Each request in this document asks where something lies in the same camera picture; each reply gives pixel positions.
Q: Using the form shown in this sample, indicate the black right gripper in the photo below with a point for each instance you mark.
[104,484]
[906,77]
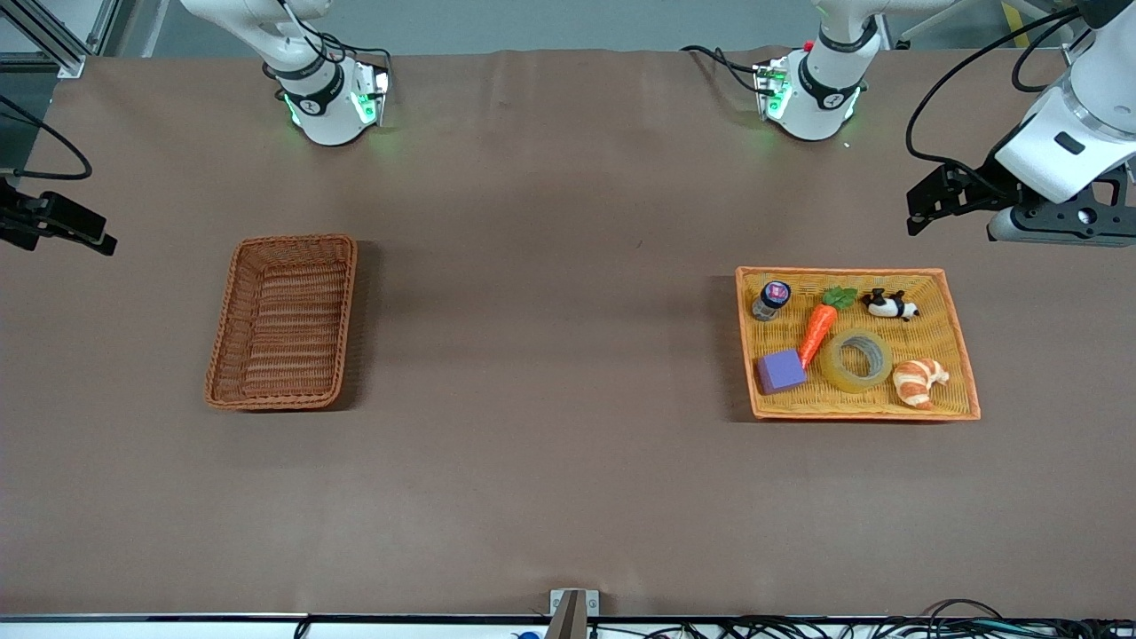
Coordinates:
[18,218]

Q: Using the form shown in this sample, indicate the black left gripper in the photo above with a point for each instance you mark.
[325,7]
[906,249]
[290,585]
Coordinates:
[979,185]

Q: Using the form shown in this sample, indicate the clear yellowish tape roll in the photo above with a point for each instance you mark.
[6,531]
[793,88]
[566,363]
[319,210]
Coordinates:
[834,373]

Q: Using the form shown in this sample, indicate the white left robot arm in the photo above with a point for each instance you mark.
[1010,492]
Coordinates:
[821,106]

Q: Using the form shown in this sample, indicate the orange yellow wicker basket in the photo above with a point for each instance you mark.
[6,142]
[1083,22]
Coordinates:
[932,342]

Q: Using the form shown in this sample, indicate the brown wicker basket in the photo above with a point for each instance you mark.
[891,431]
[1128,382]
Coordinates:
[284,328]

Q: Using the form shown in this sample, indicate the toy panda figure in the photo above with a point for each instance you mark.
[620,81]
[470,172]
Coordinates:
[890,307]

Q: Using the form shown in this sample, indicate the orange toy carrot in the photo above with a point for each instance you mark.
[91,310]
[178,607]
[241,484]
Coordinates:
[816,333]

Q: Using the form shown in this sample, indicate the toy croissant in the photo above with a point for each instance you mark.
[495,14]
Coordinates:
[914,382]

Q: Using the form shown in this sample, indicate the small jar with printed lid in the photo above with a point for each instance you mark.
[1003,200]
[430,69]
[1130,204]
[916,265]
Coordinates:
[771,300]

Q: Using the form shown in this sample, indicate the purple foam cube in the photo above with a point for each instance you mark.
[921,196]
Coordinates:
[781,373]

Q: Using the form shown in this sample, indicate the brown table cover sheet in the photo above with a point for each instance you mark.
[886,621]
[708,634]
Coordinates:
[568,461]

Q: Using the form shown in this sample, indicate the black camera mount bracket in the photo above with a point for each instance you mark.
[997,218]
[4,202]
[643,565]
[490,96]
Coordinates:
[1105,213]

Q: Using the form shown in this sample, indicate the aluminium frame profile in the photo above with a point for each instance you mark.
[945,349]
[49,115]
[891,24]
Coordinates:
[62,49]

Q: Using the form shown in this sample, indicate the metal bracket at table edge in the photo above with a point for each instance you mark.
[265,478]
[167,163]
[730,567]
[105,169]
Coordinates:
[572,612]

